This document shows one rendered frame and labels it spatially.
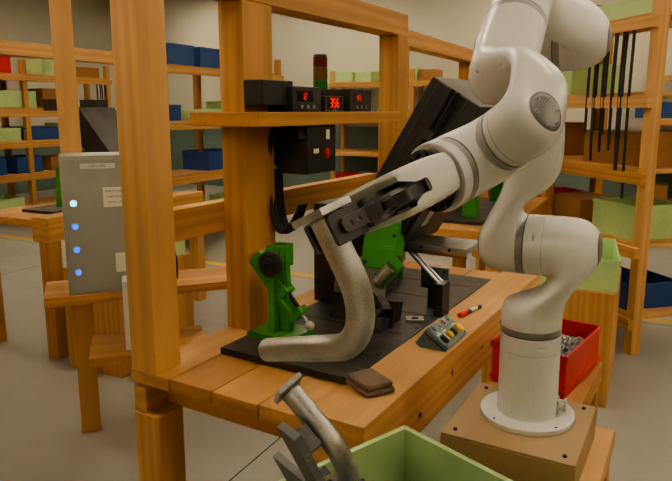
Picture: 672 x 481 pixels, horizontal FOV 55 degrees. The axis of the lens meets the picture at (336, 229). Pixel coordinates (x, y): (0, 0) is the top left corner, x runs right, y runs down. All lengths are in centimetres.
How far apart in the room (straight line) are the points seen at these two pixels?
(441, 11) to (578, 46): 1031
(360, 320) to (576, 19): 68
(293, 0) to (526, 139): 148
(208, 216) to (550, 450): 113
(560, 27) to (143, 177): 100
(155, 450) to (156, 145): 80
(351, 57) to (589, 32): 1088
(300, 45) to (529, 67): 1173
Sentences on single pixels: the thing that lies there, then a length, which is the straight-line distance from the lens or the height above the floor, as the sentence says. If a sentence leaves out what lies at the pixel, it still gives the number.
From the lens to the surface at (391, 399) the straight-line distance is 152.
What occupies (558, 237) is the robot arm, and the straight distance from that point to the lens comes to 127.
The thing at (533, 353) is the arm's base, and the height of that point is 108.
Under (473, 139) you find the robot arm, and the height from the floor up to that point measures 151.
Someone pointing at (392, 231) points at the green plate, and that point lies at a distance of 195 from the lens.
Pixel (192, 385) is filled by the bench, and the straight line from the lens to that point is 167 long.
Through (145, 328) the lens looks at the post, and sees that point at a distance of 172.
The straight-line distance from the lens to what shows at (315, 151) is 201.
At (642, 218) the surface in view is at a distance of 438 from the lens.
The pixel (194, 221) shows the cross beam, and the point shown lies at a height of 123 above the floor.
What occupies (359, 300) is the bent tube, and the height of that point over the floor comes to 136.
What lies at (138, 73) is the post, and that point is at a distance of 162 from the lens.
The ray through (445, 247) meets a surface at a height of 113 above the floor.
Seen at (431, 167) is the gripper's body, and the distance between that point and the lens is 68.
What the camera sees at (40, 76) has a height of 199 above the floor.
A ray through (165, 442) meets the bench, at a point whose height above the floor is 68.
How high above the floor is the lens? 155
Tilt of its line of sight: 10 degrees down
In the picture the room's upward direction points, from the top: straight up
